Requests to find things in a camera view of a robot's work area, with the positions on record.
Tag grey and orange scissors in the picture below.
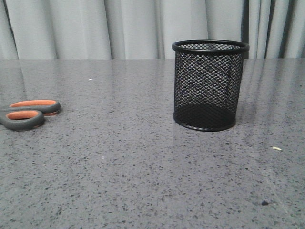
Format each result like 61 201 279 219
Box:
0 99 61 131

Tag black mesh pen cup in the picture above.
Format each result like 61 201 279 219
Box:
172 40 250 132

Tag grey pleated curtain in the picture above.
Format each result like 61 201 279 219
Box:
0 0 305 60

